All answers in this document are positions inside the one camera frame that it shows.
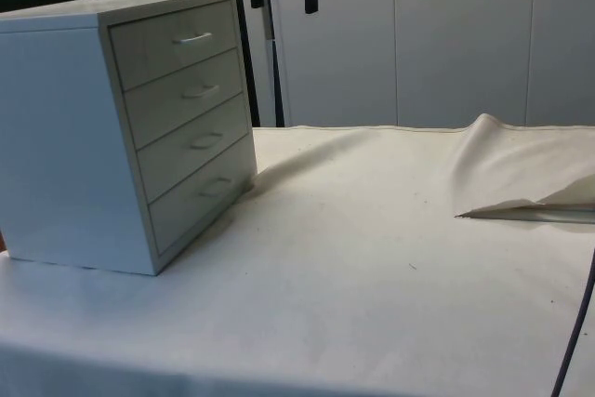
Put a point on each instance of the white chest of drawers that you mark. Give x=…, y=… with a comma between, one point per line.
x=93, y=136

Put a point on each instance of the pale locker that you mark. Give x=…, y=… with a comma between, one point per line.
x=564, y=34
x=460, y=34
x=339, y=43

